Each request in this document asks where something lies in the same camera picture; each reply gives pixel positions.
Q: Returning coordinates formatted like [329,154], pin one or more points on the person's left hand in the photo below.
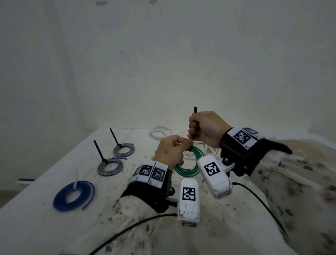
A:
[168,152]

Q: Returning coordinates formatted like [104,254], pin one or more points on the black left wristband with markers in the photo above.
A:
[141,191]

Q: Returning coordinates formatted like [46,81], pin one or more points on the black wristband with markers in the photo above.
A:
[262,155]
[141,191]

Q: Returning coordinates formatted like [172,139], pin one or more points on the person's right hand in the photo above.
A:
[210,128]

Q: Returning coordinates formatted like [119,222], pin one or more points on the person's right forearm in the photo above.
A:
[296,199]

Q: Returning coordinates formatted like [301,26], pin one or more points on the black right wristband with markers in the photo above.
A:
[262,155]

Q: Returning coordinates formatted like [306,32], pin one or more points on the black left camera lead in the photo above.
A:
[147,219]

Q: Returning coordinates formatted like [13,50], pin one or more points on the person's left forearm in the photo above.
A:
[118,231]

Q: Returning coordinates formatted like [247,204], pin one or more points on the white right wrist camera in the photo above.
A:
[218,184]

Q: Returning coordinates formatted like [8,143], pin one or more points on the black camera lead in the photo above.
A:
[260,199]
[147,219]

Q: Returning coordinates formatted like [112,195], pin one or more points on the black right camera lead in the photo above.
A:
[260,199]

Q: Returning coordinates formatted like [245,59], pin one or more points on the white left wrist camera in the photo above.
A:
[189,210]

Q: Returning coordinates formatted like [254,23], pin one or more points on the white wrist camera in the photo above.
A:
[189,210]
[218,184]

